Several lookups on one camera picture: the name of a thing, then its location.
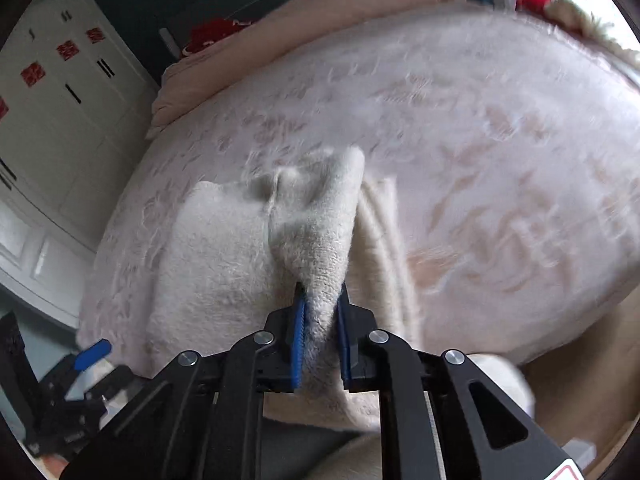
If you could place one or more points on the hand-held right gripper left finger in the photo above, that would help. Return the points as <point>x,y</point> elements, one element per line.
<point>298,345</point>

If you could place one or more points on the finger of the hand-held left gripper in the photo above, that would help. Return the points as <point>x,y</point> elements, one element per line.
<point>93,352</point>

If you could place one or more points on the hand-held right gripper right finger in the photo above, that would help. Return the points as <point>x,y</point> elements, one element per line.
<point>344,342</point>

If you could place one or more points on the white sweater with black hearts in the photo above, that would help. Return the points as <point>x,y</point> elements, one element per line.
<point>225,270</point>

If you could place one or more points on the grey bed footboard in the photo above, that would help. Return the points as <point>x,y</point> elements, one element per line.
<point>305,452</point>

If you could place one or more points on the white wardrobe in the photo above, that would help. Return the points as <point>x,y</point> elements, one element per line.
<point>55,170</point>

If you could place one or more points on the pink butterfly bed blanket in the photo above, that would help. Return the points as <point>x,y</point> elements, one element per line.
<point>475,160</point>

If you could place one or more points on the red paper decoration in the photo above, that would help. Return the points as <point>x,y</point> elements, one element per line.
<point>32,74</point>
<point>67,50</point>
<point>2,108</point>
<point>95,35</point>

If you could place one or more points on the red pillow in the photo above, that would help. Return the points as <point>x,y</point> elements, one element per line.
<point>215,35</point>

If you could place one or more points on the pink duvet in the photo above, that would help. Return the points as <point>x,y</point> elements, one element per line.
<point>320,15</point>

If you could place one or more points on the white fluffy cloth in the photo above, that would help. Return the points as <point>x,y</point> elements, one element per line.
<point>590,22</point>

